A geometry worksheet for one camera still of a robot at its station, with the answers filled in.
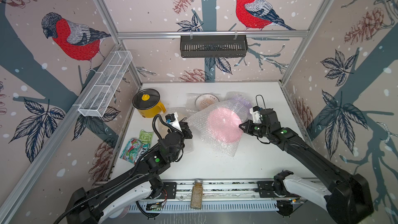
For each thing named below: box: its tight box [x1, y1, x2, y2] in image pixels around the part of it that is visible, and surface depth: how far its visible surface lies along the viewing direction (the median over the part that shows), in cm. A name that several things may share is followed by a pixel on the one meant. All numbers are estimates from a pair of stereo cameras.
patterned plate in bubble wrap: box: [186, 92, 222, 113], surface depth 112 cm
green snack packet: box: [119, 137, 151, 165], surface depth 87 cm
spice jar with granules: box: [190, 178, 204, 210], surface depth 70 cm
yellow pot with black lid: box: [132, 88, 167, 118], surface depth 99 cm
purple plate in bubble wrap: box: [216, 91, 253, 119], surface depth 85 cm
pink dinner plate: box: [207, 107, 243, 144], surface depth 81 cm
